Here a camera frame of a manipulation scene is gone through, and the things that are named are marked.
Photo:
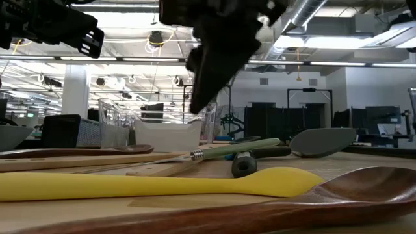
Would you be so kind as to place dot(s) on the clear plastic container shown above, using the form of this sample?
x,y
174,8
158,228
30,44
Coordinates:
x,y
412,113
112,130

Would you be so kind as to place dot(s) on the wide grey turner spatula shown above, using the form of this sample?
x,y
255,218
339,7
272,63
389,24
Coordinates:
x,y
321,143

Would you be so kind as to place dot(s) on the grey wall vent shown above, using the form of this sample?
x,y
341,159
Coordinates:
x,y
264,81
313,82

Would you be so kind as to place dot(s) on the dark wooden spoon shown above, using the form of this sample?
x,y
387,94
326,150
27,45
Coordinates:
x,y
357,195
136,149

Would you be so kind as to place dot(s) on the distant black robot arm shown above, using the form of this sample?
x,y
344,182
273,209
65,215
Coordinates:
x,y
232,121

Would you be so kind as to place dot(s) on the yellow silicone spoon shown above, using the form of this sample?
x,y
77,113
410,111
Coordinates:
x,y
130,187

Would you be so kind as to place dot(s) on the black mesh organizer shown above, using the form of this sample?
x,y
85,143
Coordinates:
x,y
60,131

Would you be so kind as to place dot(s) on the white pillar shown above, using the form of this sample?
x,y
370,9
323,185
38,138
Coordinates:
x,y
75,94

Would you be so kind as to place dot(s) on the black slotted spoon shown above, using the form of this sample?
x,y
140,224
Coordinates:
x,y
243,165

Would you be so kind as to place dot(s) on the black aluminium table frame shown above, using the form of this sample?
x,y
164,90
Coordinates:
x,y
383,152

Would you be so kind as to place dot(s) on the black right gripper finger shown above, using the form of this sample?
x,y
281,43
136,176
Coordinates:
x,y
224,65
193,61

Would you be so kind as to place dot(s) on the light wooden slotted spatula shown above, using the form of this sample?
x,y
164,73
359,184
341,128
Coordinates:
x,y
169,169

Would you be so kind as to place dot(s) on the horizontal light bar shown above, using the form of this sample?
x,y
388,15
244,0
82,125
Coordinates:
x,y
146,59

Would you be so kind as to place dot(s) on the silver ceiling duct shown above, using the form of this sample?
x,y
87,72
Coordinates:
x,y
305,13

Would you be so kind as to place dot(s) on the light wooden fork-edged spatula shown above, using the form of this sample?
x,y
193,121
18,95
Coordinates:
x,y
81,161

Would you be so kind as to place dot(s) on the black partition screen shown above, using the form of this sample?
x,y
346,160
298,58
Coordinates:
x,y
276,123

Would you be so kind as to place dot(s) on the distant black gantry frame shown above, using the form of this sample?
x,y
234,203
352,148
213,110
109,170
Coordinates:
x,y
308,89

